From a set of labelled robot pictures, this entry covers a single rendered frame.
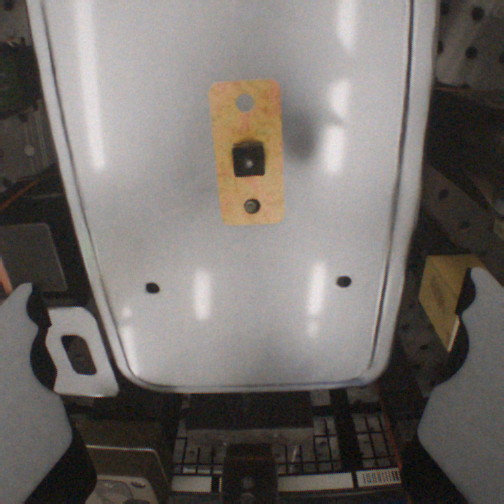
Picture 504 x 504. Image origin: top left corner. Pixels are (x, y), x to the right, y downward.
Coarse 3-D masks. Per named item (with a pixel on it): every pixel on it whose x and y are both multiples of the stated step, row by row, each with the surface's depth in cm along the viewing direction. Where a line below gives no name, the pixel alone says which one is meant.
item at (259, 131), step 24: (216, 96) 20; (264, 96) 20; (216, 120) 21; (240, 120) 21; (264, 120) 21; (216, 144) 22; (240, 144) 21; (264, 144) 22; (216, 168) 22; (240, 168) 21; (264, 168) 21; (240, 192) 23; (264, 192) 23; (240, 216) 24; (264, 216) 24
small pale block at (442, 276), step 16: (432, 224) 28; (416, 240) 26; (432, 240) 26; (448, 240) 26; (416, 256) 26; (432, 256) 24; (448, 256) 23; (464, 256) 23; (416, 272) 26; (432, 272) 23; (448, 272) 22; (464, 272) 22; (416, 288) 25; (432, 288) 23; (448, 288) 21; (432, 304) 23; (448, 304) 21; (432, 320) 23; (448, 320) 21; (448, 336) 21
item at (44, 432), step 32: (32, 288) 11; (0, 320) 9; (32, 320) 9; (0, 352) 8; (32, 352) 9; (0, 384) 8; (32, 384) 8; (0, 416) 7; (32, 416) 7; (64, 416) 7; (0, 448) 6; (32, 448) 6; (64, 448) 6; (0, 480) 6; (32, 480) 6; (64, 480) 6; (96, 480) 7
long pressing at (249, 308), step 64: (64, 0) 18; (128, 0) 18; (192, 0) 18; (256, 0) 18; (320, 0) 18; (384, 0) 18; (64, 64) 20; (128, 64) 20; (192, 64) 20; (256, 64) 20; (320, 64) 20; (384, 64) 19; (64, 128) 22; (128, 128) 21; (192, 128) 21; (320, 128) 21; (384, 128) 21; (64, 192) 24; (128, 192) 23; (192, 192) 23; (320, 192) 23; (384, 192) 23; (128, 256) 26; (192, 256) 25; (256, 256) 25; (320, 256) 25; (384, 256) 25; (128, 320) 28; (192, 320) 28; (256, 320) 28; (320, 320) 28; (384, 320) 28; (192, 384) 32; (256, 384) 31; (320, 384) 32
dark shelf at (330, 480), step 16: (176, 480) 38; (192, 480) 37; (208, 480) 37; (288, 480) 37; (304, 480) 37; (320, 480) 37; (336, 480) 37; (352, 480) 37; (368, 480) 36; (384, 480) 36; (400, 480) 36; (176, 496) 36; (192, 496) 36; (208, 496) 36; (288, 496) 36; (304, 496) 36; (320, 496) 36; (336, 496) 36; (352, 496) 36; (368, 496) 36; (384, 496) 36; (400, 496) 36
